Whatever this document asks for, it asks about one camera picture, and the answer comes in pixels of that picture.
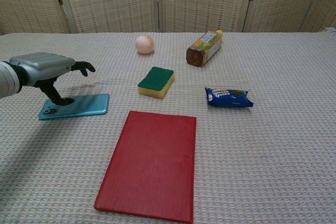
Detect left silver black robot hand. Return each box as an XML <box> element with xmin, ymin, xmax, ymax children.
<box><xmin>9</xmin><ymin>52</ymin><xmax>97</xmax><ymax>106</ymax></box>

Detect light blue small box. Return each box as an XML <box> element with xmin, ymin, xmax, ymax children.
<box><xmin>38</xmin><ymin>93</ymin><xmax>110</xmax><ymax>121</ymax></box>

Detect woven bamboo folding screen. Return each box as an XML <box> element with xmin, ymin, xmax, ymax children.
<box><xmin>0</xmin><ymin>0</ymin><xmax>336</xmax><ymax>36</ymax></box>

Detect peach coloured egg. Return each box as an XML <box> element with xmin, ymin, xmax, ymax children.
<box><xmin>135</xmin><ymin>35</ymin><xmax>154</xmax><ymax>55</ymax></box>

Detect green yellow sponge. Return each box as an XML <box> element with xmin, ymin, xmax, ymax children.
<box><xmin>137</xmin><ymin>67</ymin><xmax>175</xmax><ymax>100</ymax></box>

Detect red hardcover book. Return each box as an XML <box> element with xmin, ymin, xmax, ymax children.
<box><xmin>93</xmin><ymin>110</ymin><xmax>197</xmax><ymax>224</ymax></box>

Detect yellow label tea bottle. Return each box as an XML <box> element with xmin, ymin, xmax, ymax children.
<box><xmin>186</xmin><ymin>29</ymin><xmax>225</xmax><ymax>68</ymax></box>

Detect blue cookie pack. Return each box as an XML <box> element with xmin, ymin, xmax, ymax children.
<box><xmin>204</xmin><ymin>87</ymin><xmax>255</xmax><ymax>109</ymax></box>

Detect beige woven tablecloth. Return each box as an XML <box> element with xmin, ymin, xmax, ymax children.
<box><xmin>0</xmin><ymin>31</ymin><xmax>336</xmax><ymax>224</ymax></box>

